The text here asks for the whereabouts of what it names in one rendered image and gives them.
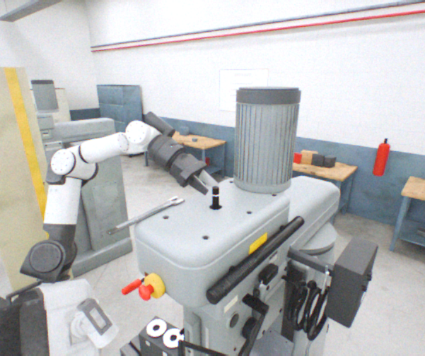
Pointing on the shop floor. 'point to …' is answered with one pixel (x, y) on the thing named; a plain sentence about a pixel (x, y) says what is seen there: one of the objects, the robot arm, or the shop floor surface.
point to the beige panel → (10, 165)
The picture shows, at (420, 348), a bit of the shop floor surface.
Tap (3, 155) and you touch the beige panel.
